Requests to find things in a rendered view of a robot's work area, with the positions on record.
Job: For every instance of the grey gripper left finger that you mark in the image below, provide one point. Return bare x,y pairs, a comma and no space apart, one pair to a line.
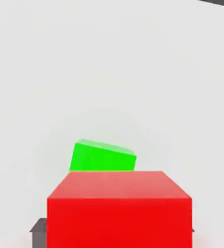
39,232

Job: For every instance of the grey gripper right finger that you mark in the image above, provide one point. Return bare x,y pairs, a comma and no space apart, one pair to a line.
192,230

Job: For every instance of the small red cube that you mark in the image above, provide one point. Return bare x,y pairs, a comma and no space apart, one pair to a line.
119,217

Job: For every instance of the small green cube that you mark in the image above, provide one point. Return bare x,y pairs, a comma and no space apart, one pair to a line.
102,158

